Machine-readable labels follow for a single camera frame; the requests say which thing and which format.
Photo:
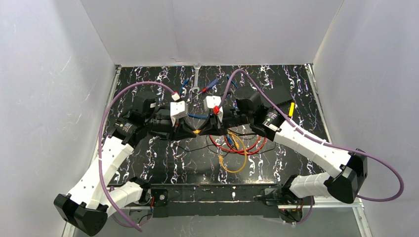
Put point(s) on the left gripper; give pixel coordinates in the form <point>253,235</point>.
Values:
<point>175,128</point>

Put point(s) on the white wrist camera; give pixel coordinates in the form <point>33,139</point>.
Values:
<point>212,105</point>
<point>178,110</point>

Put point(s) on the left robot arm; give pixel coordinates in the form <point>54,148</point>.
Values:
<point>123,137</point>

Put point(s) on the blue handled screwdriver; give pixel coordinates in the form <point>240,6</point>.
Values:
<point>209,86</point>

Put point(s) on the black network switch right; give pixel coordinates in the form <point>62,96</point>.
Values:
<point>279,95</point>

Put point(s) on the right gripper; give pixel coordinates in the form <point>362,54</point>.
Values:
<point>217,125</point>

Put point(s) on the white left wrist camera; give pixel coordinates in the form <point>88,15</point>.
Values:
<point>178,110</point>

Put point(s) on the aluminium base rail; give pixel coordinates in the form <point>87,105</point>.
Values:
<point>209,198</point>

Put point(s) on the silver wrench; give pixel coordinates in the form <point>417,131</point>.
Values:
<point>195,88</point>

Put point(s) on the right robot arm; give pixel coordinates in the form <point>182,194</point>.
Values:
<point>344,171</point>

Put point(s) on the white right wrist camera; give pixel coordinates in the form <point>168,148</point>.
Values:
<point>212,105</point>

